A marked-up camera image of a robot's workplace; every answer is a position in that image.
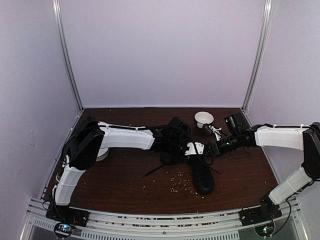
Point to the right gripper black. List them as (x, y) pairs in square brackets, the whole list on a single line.
[(214, 148)]

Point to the black canvas shoe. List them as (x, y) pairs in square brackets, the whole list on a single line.
[(169, 159), (202, 177)]

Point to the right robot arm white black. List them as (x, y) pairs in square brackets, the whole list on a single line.
[(305, 138)]

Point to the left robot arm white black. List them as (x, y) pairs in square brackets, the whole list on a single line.
[(93, 139)]

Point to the black white round bowl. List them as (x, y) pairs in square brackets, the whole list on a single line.
[(202, 118)]

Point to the white scalloped bowl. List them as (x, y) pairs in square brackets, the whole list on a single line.
[(102, 154)]

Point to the right controller board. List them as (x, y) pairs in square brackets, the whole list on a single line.
[(265, 230)]

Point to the controller board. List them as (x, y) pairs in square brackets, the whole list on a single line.
[(265, 230), (63, 230)]

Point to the left controller board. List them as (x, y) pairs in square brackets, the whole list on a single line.
[(63, 230)]

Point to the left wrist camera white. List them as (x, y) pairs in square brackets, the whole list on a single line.
[(194, 148)]

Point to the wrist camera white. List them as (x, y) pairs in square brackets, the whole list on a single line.
[(194, 148), (213, 131)]

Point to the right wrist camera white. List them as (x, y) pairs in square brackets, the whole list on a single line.
[(213, 131)]

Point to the front aluminium rail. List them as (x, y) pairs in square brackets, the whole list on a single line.
[(219, 225)]

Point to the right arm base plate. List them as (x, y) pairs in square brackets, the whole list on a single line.
[(251, 216)]

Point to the right aluminium frame post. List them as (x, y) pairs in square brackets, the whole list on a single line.
[(257, 64)]

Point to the aluminium frame post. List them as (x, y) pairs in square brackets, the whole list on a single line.
[(65, 53), (257, 64)]

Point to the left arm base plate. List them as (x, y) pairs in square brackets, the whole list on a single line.
[(71, 216)]

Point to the left aluminium frame post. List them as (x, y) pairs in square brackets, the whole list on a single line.
[(65, 53)]

